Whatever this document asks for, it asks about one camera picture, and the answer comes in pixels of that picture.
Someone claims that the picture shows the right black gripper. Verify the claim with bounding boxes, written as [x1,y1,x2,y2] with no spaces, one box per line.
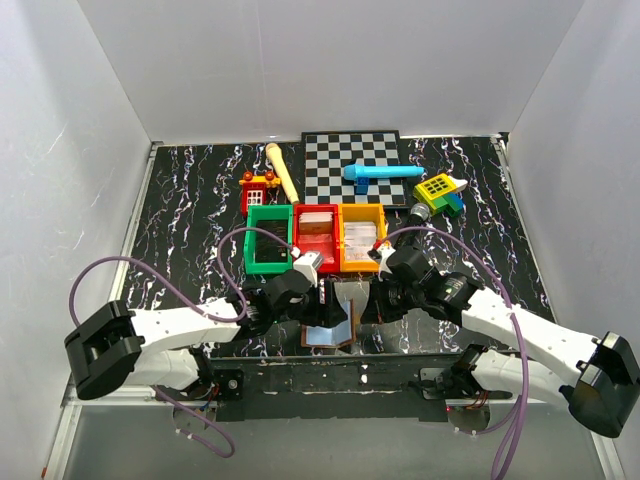
[361,273,423,324]

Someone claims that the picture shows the brown leather card holder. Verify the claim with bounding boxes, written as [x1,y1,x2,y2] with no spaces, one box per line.
[301,299,361,350]

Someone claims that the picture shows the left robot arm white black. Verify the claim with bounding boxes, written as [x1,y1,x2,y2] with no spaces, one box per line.
[64,270,350,400]

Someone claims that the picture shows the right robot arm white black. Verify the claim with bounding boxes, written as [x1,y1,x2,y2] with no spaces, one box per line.
[361,244,639,438]

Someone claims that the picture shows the cards in yellow bin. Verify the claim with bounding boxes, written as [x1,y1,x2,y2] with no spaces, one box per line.
[344,221,377,262]

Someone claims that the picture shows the black card in green bin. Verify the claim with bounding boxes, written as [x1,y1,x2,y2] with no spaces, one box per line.
[253,217,289,264]

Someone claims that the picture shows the card stack in red bin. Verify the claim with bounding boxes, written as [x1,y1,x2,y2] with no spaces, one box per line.
[298,211,333,234]

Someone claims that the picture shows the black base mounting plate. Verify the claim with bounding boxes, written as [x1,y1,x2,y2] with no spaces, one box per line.
[154,352,516,424]

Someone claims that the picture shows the red plastic bin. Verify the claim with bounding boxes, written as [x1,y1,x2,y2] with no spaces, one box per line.
[293,204,341,274]

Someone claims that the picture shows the green plastic bin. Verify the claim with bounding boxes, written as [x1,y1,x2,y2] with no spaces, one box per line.
[244,204,293,275]

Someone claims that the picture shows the yellow plastic bin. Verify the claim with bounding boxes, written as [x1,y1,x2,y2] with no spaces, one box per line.
[338,204,387,273]

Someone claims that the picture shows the black silver microphone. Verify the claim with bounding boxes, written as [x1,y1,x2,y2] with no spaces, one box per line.
[393,203,431,250]

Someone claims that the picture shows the small blue toy block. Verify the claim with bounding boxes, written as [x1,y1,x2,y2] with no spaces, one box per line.
[354,177,370,195]

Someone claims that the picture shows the yellow green block toy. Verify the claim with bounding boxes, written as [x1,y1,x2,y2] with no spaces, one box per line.
[413,173,468,217]

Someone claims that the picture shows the blue toy microphone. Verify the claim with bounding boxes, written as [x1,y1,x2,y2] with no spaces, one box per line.
[342,164,425,182]

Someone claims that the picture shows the red toy block house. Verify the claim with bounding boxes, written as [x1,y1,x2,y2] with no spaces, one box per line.
[239,171,281,217]

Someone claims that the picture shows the checkered chess board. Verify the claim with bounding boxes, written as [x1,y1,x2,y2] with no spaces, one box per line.
[301,130,408,209]

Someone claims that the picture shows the beige toy microphone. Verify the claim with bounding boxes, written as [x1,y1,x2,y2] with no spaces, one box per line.
[265,143,300,205]

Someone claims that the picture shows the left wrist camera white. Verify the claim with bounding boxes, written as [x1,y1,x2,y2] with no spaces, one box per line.
[293,251,324,286]

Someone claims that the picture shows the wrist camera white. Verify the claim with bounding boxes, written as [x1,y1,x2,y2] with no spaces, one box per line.
[293,251,324,286]
[368,241,396,276]

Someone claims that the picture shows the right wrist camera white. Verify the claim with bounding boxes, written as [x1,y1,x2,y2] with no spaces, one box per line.
[368,241,396,276]

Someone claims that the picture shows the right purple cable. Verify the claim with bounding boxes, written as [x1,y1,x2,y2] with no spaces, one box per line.
[369,225,532,479]

